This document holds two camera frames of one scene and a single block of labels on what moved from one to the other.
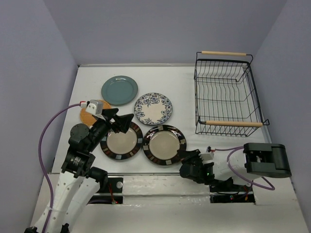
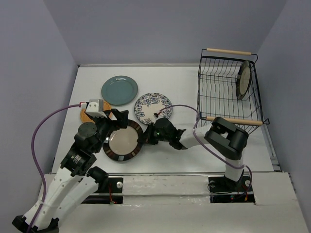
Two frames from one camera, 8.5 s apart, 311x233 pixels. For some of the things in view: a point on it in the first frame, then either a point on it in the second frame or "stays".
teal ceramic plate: [119, 90] stays
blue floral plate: [153, 108] stays
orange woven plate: [89, 119] stays
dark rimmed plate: [120, 146] stays
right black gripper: [185, 156] -> [147, 136]
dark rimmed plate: [161, 143] -> [243, 80]
